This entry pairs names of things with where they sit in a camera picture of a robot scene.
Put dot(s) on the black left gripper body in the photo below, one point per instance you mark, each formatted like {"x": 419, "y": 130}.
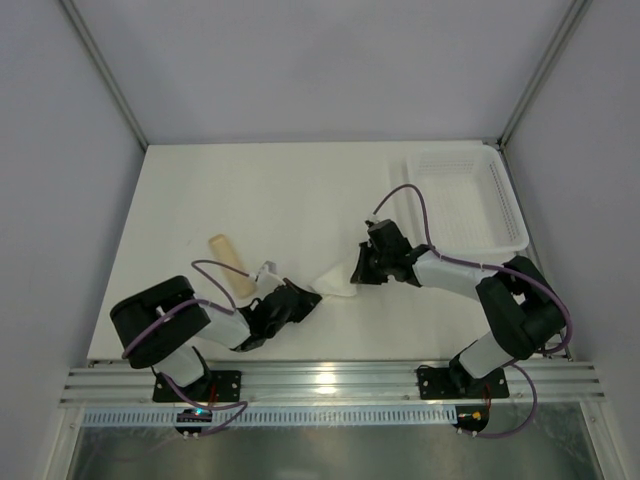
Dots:
{"x": 291, "y": 300}

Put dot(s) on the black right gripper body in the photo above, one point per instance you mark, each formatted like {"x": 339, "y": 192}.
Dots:
{"x": 368, "y": 263}

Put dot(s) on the white paper napkin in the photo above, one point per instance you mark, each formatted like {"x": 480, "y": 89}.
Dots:
{"x": 336, "y": 281}

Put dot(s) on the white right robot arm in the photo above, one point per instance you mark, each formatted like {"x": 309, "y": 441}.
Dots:
{"x": 521, "y": 309}

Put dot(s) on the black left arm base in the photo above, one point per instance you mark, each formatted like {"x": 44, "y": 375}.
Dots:
{"x": 216, "y": 387}

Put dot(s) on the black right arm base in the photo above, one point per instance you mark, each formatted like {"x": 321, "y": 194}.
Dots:
{"x": 455, "y": 383}

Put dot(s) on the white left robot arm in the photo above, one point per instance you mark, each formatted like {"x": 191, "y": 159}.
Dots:
{"x": 156, "y": 325}

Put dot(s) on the beige utensil case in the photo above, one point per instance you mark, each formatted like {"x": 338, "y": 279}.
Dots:
{"x": 236, "y": 275}

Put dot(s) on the white perforated plastic basket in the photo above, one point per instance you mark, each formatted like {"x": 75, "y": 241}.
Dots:
{"x": 471, "y": 206}

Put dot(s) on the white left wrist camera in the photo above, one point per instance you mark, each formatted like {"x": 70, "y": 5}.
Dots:
{"x": 267, "y": 276}

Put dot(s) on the aluminium front rail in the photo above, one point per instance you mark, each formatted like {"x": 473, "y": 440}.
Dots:
{"x": 320, "y": 383}

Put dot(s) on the slotted white cable duct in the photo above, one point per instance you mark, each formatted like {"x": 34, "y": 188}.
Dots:
{"x": 269, "y": 416}

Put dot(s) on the right aluminium frame post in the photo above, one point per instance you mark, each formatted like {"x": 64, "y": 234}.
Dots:
{"x": 563, "y": 33}

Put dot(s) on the aluminium frame post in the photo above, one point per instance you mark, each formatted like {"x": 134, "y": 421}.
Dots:
{"x": 96, "y": 57}
{"x": 563, "y": 33}

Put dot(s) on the left aluminium frame post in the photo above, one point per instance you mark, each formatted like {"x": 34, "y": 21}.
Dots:
{"x": 96, "y": 57}

